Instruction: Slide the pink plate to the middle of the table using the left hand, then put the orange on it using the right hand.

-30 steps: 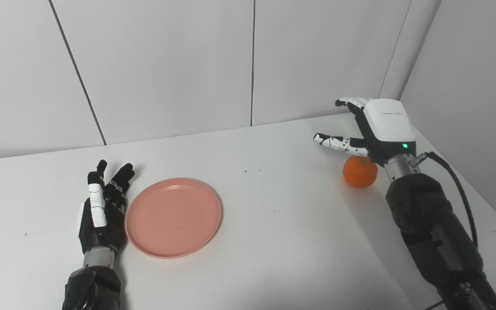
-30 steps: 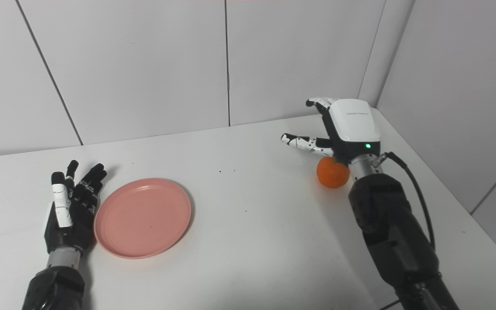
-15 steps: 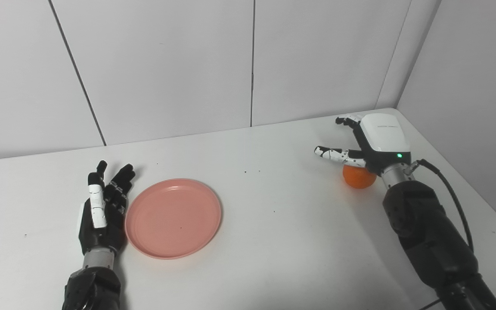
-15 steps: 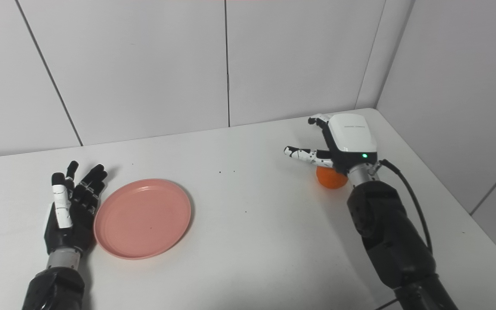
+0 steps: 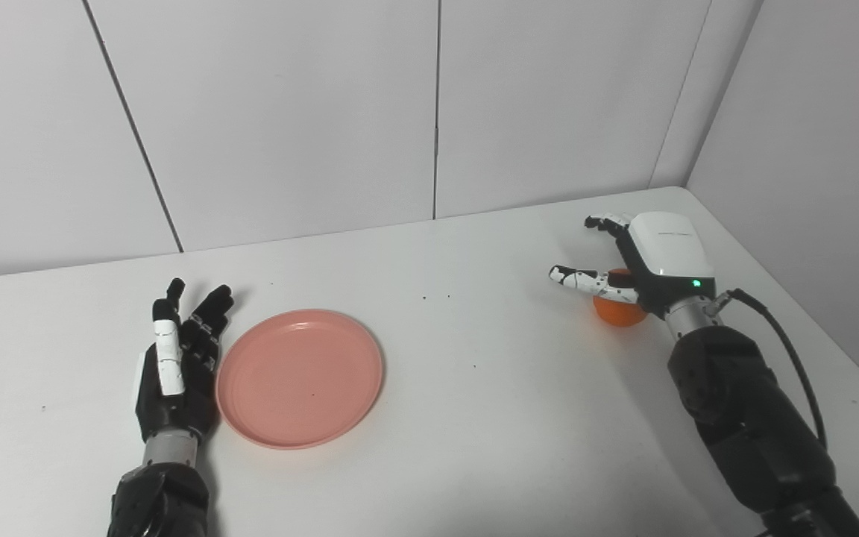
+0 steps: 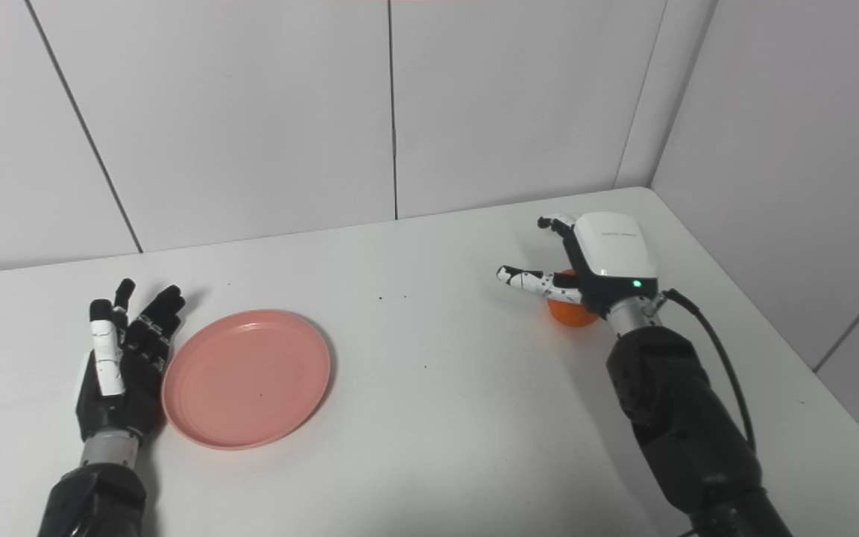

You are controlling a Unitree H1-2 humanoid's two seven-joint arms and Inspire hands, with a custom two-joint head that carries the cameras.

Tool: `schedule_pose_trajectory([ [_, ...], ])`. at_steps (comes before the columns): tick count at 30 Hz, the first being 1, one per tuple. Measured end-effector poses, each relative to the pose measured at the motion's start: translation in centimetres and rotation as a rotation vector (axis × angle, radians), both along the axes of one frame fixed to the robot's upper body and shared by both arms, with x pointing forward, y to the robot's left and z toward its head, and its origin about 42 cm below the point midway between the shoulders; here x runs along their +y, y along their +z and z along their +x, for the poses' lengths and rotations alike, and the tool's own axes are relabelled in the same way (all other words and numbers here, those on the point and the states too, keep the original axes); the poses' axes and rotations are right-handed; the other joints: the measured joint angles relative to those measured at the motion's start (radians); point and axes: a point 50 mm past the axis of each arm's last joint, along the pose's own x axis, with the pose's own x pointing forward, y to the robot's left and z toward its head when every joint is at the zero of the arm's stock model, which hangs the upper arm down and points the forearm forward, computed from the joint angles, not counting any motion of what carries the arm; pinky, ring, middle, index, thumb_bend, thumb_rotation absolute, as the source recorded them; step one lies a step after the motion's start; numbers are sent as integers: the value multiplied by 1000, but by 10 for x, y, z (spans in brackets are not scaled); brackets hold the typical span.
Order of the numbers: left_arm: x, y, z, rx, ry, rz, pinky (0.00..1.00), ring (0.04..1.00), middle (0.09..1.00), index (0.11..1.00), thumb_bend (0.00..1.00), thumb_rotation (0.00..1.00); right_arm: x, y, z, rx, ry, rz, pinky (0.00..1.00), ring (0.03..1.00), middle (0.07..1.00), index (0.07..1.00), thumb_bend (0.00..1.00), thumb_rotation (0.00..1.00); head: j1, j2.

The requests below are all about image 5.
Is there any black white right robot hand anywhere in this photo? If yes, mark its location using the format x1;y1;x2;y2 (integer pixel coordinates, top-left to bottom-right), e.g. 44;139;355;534
548;211;718;321

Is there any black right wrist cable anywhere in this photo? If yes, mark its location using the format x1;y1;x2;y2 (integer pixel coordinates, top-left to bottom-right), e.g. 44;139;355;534
704;288;828;450

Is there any orange fruit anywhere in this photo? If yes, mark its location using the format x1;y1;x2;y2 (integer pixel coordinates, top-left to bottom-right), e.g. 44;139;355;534
593;268;649;328

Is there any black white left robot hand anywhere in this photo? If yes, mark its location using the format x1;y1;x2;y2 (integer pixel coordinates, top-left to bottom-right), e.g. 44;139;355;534
134;278;236;446

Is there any pink round plate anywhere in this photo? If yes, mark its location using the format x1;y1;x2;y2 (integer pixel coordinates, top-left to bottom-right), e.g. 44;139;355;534
215;310;385;450

